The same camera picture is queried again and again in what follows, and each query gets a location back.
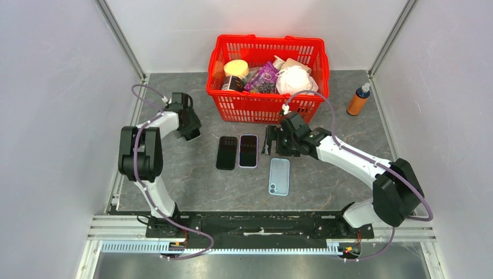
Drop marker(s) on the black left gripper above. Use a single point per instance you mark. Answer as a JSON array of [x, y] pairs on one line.
[[195, 122]]

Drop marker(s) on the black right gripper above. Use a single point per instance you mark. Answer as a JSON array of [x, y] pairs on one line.
[[273, 133]]

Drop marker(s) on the lilac phone case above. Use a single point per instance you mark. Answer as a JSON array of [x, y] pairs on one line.
[[248, 151]]

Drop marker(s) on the light blue phone case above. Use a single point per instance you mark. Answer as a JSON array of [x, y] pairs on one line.
[[279, 177]]

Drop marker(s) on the black phone case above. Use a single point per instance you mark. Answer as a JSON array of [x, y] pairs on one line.
[[227, 153]]

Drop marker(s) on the small black smartphone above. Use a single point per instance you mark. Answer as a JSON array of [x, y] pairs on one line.
[[192, 135]]

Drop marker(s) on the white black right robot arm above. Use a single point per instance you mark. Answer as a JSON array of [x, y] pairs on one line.
[[396, 192]]

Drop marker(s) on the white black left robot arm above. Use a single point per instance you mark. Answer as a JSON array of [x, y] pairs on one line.
[[141, 154]]

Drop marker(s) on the red plastic shopping basket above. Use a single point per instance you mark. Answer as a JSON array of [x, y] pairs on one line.
[[257, 51]]

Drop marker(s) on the black jar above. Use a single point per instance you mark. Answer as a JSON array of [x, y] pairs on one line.
[[233, 83]]

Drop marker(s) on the purple snack bag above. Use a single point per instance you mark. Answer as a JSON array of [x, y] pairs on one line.
[[264, 80]]

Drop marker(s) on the white plastic bag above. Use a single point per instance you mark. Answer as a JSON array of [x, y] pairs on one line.
[[293, 79]]

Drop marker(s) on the yellow lidded round tub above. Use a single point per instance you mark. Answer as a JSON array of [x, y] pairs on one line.
[[237, 67]]

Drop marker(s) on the brown paper package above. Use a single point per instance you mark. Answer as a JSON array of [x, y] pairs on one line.
[[291, 62]]

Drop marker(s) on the orange spray bottle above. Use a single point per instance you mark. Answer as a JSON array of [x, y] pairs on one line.
[[358, 100]]

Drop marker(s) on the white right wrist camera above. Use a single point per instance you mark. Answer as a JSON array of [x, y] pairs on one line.
[[285, 109]]

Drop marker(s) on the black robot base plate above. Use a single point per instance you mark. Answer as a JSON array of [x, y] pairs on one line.
[[257, 230]]

